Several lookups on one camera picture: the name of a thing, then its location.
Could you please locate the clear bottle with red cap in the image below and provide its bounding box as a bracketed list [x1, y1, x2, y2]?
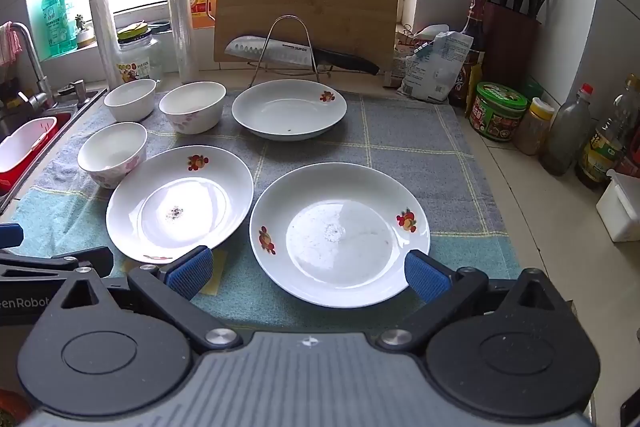
[540, 83, 596, 176]

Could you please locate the white bowl with pink flowers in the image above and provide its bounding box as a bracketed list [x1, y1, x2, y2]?
[158, 81, 227, 135]
[77, 122, 148, 190]

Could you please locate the tall plastic wrap roll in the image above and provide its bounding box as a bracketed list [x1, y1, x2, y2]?
[166, 0, 195, 78]

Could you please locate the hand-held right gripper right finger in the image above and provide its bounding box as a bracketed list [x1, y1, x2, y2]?
[375, 249, 562, 353]

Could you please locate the steel sink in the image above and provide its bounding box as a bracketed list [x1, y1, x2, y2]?
[0, 87, 108, 208]

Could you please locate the metal wire rack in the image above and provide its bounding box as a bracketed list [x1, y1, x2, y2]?
[247, 14, 341, 90]

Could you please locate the red and white bag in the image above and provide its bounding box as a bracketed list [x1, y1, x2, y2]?
[389, 32, 426, 88]

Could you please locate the dark red knife block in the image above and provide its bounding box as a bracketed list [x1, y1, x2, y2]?
[482, 2, 542, 90]

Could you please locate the clear bottle yellow label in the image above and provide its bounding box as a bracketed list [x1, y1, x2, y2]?
[575, 74, 640, 190]

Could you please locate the white and blue printed bag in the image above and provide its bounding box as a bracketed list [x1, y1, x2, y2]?
[400, 31, 475, 104]

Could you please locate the spice jar with yellow cap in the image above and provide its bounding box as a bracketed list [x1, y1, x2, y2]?
[514, 97, 556, 156]

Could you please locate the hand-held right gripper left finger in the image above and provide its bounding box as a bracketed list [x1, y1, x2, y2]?
[59, 245, 245, 355]

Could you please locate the white plate with fruit print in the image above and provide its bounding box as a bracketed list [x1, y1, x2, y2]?
[105, 145, 255, 265]
[249, 162, 431, 309]
[231, 79, 348, 142]

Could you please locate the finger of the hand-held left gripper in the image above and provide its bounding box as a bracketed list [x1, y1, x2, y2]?
[0, 223, 24, 251]
[0, 247, 115, 280]

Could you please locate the dark sauce bottle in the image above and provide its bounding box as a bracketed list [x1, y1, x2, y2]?
[450, 0, 488, 108]

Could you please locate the white plastic box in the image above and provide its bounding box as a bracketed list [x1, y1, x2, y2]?
[595, 169, 640, 243]

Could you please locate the plain white bowl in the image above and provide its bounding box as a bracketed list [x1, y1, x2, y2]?
[103, 79, 157, 123]

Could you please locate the green lidded sauce jar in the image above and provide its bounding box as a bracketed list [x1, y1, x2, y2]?
[470, 82, 529, 142]

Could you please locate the grey checked cloth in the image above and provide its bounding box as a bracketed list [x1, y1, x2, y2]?
[10, 89, 523, 333]

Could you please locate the short plastic wrap roll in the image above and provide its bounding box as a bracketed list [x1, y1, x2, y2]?
[90, 0, 123, 88]

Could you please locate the red plastic basin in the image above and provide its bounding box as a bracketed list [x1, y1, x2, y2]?
[0, 114, 71, 194]

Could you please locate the pink rag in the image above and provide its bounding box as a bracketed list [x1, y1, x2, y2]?
[0, 21, 23, 68]

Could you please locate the metal faucet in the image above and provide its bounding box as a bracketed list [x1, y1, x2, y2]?
[10, 22, 56, 110]

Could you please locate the kitchen knife with black handle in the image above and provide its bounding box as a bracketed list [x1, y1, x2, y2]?
[224, 35, 381, 76]

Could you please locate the glass jar with yellow-green lid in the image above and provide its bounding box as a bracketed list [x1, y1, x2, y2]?
[115, 23, 163, 85]

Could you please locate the small potted plant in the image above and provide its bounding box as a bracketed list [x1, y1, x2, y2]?
[72, 14, 97, 48]

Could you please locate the green dish soap bottle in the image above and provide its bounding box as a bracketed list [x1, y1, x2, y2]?
[40, 0, 78, 58]

